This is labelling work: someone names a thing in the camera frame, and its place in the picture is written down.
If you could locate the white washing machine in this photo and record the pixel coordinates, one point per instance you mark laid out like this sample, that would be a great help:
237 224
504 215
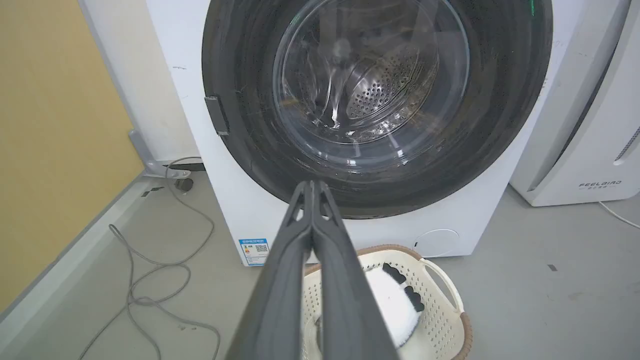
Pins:
210 165

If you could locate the cream plastic laundry basket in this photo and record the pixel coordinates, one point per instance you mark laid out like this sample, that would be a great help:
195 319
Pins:
440 320

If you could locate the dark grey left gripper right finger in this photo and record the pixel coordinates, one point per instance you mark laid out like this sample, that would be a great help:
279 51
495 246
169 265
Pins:
350 305

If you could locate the round black washing machine door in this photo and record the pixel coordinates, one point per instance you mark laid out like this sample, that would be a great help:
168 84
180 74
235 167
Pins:
250 100

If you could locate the blue energy label sticker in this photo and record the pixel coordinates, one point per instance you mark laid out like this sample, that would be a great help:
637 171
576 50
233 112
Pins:
255 251

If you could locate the white and black plush toy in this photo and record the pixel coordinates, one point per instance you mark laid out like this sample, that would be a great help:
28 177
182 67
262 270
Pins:
395 310

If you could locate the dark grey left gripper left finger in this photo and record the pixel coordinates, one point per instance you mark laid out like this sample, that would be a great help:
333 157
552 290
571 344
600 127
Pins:
280 300

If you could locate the white air purifier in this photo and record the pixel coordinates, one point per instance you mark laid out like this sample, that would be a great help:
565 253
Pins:
590 125

